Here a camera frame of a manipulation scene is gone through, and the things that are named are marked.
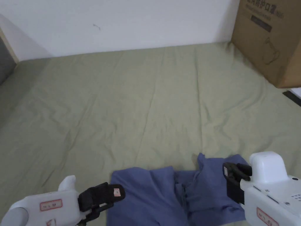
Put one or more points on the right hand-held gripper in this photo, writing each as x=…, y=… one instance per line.
x=270, y=195

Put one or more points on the bed with pale green sheet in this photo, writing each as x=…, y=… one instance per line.
x=117, y=106

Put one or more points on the white and black flat object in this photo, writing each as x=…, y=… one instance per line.
x=294, y=97

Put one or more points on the blue shirt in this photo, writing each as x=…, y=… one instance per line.
x=152, y=200

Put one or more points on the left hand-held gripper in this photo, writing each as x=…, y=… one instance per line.
x=47, y=207

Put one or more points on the brown cardboard carton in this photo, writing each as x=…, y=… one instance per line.
x=270, y=51

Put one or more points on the grey padded headboard, wooden frame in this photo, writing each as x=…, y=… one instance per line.
x=4, y=61

